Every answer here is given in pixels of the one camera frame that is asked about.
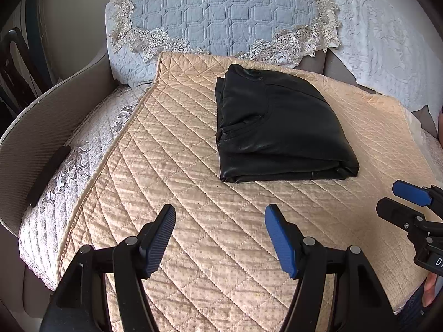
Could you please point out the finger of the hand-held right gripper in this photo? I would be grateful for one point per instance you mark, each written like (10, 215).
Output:
(394, 211)
(412, 192)

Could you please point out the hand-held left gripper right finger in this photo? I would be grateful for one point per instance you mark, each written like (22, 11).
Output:
(282, 245)

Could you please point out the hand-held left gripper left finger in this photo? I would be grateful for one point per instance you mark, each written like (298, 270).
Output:
(159, 245)

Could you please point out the black leather jacket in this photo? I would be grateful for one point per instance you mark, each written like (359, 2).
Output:
(277, 128)

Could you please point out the person's right hand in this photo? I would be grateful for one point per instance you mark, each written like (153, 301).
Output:
(430, 288)

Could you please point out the beige quilted blanket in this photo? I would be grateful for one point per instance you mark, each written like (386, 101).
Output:
(207, 214)

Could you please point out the person's blue jeans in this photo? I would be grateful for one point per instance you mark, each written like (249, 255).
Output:
(418, 314)

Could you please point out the silver floral quilted seat cover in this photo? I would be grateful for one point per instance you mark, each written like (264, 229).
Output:
(69, 186)

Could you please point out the white embossed cushion cover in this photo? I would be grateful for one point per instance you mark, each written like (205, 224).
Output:
(131, 65)
(387, 34)

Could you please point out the grey sofa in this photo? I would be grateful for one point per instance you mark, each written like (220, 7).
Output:
(41, 128)

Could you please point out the light blue quilted lace cover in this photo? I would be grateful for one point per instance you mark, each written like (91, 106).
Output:
(225, 10)

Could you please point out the blue white striped cloth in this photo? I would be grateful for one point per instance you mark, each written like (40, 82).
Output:
(33, 24)

